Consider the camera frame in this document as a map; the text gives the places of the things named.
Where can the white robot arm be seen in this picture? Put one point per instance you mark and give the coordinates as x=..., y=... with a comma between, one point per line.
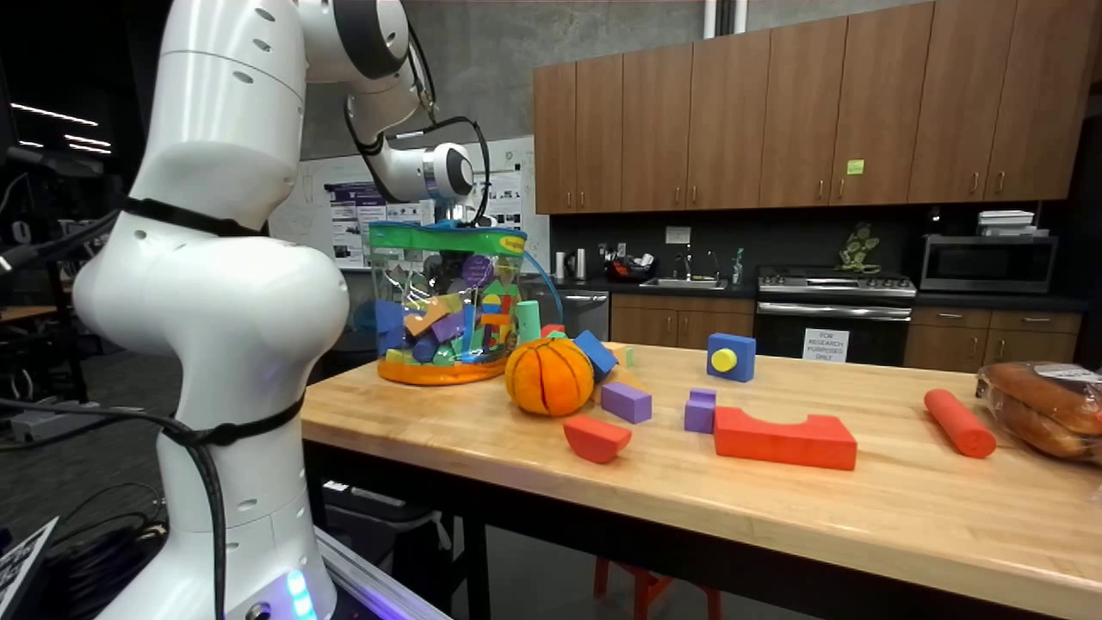
x=195, y=273

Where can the blue foam block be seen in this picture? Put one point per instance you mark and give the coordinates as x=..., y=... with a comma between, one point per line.
x=598, y=354

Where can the clear plastic block bag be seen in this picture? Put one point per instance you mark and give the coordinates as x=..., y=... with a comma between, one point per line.
x=446, y=302

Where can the blue block with yellow circle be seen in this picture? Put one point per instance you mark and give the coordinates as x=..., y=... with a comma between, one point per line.
x=730, y=356

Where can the red foam arch block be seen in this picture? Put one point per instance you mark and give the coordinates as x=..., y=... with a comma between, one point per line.
x=815, y=443

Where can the bread loaf bag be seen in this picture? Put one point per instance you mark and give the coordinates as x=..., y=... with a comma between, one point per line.
x=1049, y=405

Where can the green foam cylinder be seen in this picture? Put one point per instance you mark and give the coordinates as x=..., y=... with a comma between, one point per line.
x=529, y=321

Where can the orange plush basketball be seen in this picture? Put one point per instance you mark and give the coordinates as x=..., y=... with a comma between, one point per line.
x=550, y=378

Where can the purple foam cuboid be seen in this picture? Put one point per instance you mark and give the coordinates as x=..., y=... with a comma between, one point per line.
x=624, y=401

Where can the red foam wedge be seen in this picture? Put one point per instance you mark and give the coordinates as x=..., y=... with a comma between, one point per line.
x=593, y=438

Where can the purple foam cube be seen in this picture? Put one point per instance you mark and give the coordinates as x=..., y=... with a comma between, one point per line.
x=701, y=411

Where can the microwave oven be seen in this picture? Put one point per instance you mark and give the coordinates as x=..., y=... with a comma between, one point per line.
x=967, y=262

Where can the red foam cylinder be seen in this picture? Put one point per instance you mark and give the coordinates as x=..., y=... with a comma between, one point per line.
x=957, y=424

